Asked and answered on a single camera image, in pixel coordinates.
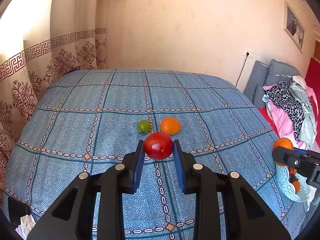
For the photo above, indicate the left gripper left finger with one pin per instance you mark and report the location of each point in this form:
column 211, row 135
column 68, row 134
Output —
column 71, row 215

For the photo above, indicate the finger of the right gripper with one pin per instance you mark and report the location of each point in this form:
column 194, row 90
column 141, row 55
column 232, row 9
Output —
column 300, row 151
column 286, row 157

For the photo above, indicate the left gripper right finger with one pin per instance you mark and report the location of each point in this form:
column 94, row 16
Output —
column 246, row 214

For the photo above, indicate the red tomato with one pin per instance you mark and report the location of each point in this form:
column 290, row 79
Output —
column 158, row 146
column 292, row 171

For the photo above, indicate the orange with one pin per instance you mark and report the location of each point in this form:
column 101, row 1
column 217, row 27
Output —
column 296, row 185
column 283, row 142
column 170, row 125

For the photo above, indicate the small green tomato back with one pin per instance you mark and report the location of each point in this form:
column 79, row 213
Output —
column 144, row 127

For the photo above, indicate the grey green quilt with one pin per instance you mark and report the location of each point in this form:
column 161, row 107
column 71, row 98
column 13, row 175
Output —
column 306, row 129

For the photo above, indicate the light blue plastic basket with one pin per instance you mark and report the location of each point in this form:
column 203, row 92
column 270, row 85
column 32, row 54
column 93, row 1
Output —
column 284, row 181

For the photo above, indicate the pink bedding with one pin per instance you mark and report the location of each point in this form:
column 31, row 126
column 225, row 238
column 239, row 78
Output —
column 282, row 122

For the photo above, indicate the leopard print cloth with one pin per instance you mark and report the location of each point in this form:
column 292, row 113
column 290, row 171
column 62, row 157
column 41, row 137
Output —
column 282, row 97

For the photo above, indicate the white crumpled paper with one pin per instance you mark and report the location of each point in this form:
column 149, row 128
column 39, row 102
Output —
column 27, row 223

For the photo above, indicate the grey cushion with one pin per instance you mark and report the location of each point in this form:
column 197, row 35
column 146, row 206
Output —
column 266, row 75

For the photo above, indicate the beige patterned curtain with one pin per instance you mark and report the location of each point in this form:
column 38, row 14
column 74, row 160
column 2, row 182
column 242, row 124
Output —
column 41, row 41

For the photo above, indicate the white wall socket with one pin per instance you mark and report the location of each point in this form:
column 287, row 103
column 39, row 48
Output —
column 248, row 53

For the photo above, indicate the framed wall picture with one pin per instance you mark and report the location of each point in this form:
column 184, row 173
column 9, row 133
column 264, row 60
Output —
column 293, row 27

